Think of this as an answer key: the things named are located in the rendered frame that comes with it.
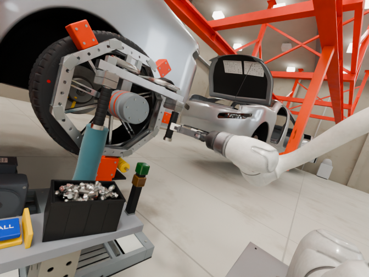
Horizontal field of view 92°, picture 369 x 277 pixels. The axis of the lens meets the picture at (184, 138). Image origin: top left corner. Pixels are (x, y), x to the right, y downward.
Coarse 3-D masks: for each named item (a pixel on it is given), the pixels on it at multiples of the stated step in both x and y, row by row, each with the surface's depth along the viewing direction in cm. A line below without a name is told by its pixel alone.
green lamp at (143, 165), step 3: (138, 162) 69; (141, 162) 71; (138, 165) 68; (141, 165) 67; (144, 165) 68; (147, 165) 69; (138, 168) 68; (141, 168) 67; (144, 168) 68; (147, 168) 69; (138, 171) 68; (141, 171) 67; (144, 171) 68; (147, 171) 69; (141, 174) 68; (144, 174) 69; (147, 174) 70
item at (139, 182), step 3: (135, 174) 70; (135, 177) 69; (138, 177) 68; (132, 180) 70; (135, 180) 69; (138, 180) 68; (141, 180) 69; (144, 180) 70; (132, 183) 70; (135, 183) 68; (138, 183) 68; (141, 183) 69; (144, 183) 70; (135, 186) 68; (138, 186) 68; (141, 186) 70
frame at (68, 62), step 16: (96, 48) 74; (112, 48) 78; (128, 48) 83; (64, 64) 68; (144, 64) 91; (64, 80) 73; (64, 96) 71; (160, 96) 104; (160, 112) 106; (64, 128) 74; (80, 144) 80; (128, 144) 102; (144, 144) 105
